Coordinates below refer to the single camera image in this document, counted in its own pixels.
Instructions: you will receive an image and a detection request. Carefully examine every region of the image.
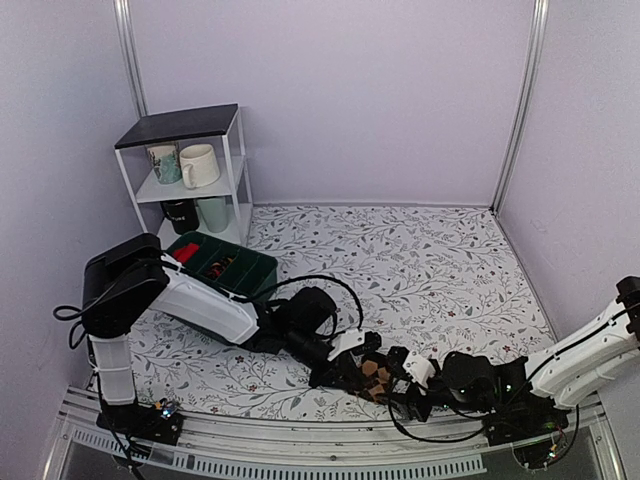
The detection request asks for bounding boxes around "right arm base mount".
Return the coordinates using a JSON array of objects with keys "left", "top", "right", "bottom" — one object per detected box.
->
[{"left": 482, "top": 400, "right": 577, "bottom": 471}]

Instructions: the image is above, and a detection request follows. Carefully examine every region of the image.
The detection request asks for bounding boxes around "brown argyle sock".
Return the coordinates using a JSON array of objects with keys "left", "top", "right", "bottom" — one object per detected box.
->
[{"left": 347, "top": 353, "right": 391, "bottom": 405}]

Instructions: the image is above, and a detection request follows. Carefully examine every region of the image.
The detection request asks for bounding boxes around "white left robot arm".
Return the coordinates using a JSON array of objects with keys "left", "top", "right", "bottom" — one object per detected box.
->
[{"left": 80, "top": 233, "right": 381, "bottom": 434}]

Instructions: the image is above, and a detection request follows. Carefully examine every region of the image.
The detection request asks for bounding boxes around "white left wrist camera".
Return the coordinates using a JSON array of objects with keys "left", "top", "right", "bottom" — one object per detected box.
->
[{"left": 327, "top": 329, "right": 365, "bottom": 361}]

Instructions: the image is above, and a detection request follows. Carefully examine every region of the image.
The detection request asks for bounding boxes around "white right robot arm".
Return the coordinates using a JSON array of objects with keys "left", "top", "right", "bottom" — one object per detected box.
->
[{"left": 386, "top": 276, "right": 639, "bottom": 436}]

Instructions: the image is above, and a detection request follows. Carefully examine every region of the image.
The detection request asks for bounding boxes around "red rolled sock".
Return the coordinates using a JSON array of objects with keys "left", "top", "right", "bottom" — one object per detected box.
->
[{"left": 172, "top": 242, "right": 200, "bottom": 264}]

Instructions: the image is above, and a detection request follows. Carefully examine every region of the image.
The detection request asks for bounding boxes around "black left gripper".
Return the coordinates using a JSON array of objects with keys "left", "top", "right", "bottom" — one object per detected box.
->
[{"left": 285, "top": 330, "right": 363, "bottom": 393}]

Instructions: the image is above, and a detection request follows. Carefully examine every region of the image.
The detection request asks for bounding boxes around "cream white mug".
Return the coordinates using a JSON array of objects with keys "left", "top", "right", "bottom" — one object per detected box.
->
[{"left": 179, "top": 144, "right": 220, "bottom": 189}]

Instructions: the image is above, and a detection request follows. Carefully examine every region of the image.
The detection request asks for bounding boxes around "white shelf with black top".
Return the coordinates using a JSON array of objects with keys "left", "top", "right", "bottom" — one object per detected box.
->
[{"left": 114, "top": 104, "right": 253, "bottom": 248}]

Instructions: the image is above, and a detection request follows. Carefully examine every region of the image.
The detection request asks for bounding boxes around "dark patterned rolled sock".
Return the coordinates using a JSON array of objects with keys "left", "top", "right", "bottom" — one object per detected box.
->
[{"left": 204, "top": 256, "right": 235, "bottom": 280}]

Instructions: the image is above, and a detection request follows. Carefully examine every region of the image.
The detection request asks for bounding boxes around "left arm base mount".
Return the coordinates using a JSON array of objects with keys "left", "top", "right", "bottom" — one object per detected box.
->
[{"left": 96, "top": 399, "right": 184, "bottom": 446}]

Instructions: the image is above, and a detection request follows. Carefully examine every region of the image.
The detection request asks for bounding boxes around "left aluminium corner post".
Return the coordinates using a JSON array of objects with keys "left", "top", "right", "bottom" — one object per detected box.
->
[{"left": 113, "top": 0, "right": 148, "bottom": 118}]

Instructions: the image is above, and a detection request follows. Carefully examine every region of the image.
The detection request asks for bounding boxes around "aluminium corner post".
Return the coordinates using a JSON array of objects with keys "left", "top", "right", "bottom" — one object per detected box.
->
[
  {"left": 113, "top": 0, "right": 148, "bottom": 118},
  {"left": 491, "top": 0, "right": 550, "bottom": 216}
]

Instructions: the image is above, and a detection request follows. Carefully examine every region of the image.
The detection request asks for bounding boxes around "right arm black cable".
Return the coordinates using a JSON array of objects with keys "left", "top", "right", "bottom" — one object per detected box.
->
[{"left": 387, "top": 309, "right": 631, "bottom": 445}]

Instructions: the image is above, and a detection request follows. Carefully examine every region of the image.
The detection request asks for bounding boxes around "aluminium front rail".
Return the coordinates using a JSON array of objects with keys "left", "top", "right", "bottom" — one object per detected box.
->
[{"left": 42, "top": 387, "right": 626, "bottom": 480}]

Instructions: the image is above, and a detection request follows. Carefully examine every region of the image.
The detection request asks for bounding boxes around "black mug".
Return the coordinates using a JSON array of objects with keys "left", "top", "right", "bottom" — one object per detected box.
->
[{"left": 161, "top": 199, "right": 200, "bottom": 235}]

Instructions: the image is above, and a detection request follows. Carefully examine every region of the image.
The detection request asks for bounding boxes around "pale green cup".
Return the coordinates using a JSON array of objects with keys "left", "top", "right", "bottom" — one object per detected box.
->
[{"left": 197, "top": 197, "right": 229, "bottom": 233}]

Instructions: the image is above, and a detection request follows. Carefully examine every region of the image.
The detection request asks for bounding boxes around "teal floral mug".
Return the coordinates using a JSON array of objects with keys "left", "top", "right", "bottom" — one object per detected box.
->
[{"left": 146, "top": 142, "right": 182, "bottom": 185}]

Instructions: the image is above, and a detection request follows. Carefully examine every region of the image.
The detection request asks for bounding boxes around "right aluminium corner post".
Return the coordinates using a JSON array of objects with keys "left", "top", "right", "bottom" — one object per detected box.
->
[{"left": 491, "top": 0, "right": 550, "bottom": 216}]

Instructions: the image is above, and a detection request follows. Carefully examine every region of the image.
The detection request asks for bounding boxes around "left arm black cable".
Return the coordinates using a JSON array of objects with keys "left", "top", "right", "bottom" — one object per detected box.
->
[{"left": 53, "top": 257, "right": 364, "bottom": 351}]

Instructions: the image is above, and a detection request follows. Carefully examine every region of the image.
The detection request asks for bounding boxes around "green compartment organizer box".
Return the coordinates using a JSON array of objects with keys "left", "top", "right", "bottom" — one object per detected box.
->
[{"left": 166, "top": 231, "right": 278, "bottom": 297}]

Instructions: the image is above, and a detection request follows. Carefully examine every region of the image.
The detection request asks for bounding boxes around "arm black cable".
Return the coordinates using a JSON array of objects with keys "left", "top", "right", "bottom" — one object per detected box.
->
[
  {"left": 53, "top": 257, "right": 364, "bottom": 351},
  {"left": 387, "top": 309, "right": 631, "bottom": 445}
]

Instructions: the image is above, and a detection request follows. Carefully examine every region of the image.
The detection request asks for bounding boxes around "floral patterned table mat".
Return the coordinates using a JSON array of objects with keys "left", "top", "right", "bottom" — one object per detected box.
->
[{"left": 130, "top": 206, "right": 554, "bottom": 422}]

